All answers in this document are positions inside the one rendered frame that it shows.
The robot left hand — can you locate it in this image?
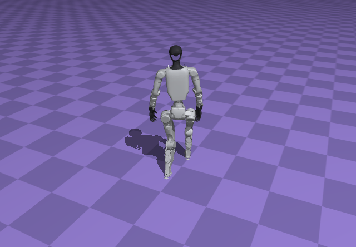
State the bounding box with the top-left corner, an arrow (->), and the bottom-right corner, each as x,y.
149,107 -> 157,122

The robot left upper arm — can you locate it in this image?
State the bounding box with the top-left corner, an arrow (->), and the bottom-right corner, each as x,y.
152,69 -> 166,96

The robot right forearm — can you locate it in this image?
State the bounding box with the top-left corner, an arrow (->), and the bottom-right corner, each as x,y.
195,92 -> 203,108

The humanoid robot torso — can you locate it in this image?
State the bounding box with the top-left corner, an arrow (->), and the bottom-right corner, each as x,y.
165,65 -> 189,120

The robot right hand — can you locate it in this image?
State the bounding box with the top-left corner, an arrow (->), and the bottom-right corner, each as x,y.
195,105 -> 203,122

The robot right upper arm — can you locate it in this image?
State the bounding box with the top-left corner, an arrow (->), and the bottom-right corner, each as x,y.
187,67 -> 202,95

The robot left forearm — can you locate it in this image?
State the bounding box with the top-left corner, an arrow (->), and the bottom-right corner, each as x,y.
149,89 -> 157,110

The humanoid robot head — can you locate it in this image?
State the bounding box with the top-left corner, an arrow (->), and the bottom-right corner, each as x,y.
169,45 -> 183,70

